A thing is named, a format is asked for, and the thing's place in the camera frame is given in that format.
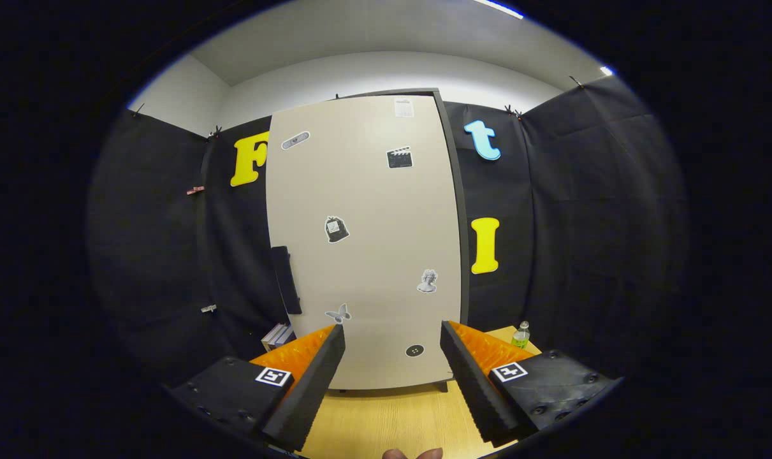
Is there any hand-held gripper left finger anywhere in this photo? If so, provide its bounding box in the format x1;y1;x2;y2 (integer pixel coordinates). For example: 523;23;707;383
169;323;347;452

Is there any white book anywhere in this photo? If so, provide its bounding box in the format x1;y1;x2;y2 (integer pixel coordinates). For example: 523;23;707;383
261;323;288;351

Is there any grey shoe cabinet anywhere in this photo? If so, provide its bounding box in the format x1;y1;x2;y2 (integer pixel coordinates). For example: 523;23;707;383
266;88;470;393

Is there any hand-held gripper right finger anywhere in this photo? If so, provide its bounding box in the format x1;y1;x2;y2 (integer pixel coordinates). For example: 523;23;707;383
440;320;622;447

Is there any beige shoe cabinet door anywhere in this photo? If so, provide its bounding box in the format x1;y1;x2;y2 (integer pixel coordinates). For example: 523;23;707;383
266;96;462;391

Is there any black backdrop cloth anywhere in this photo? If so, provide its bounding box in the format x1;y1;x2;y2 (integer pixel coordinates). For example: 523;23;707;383
86;75;691;390

